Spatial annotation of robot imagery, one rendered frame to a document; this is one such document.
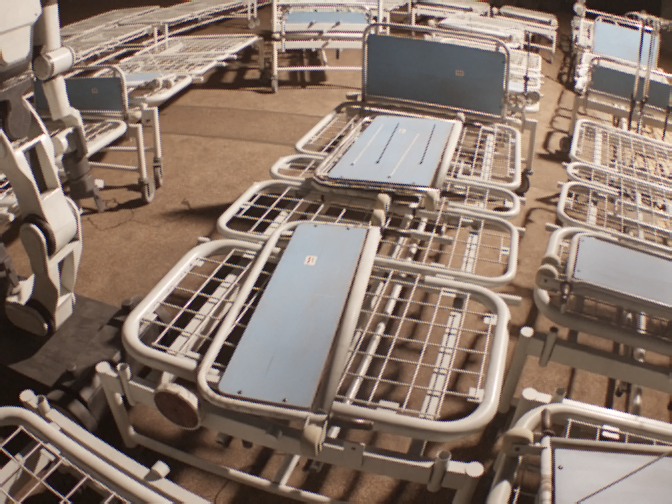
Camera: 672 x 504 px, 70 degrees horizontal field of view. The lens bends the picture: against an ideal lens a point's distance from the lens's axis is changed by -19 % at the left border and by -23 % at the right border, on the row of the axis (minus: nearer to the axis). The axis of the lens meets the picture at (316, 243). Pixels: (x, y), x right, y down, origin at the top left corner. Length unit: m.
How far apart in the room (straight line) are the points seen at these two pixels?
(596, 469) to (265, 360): 0.73
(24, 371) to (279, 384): 1.00
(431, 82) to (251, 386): 1.97
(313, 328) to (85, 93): 2.10
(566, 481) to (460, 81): 2.13
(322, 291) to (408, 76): 1.63
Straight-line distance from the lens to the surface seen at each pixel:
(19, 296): 1.96
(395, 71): 2.82
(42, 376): 1.84
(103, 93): 2.97
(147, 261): 2.58
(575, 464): 1.07
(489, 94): 2.78
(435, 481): 1.16
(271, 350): 1.23
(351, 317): 1.31
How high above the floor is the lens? 1.34
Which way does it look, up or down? 31 degrees down
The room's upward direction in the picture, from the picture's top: straight up
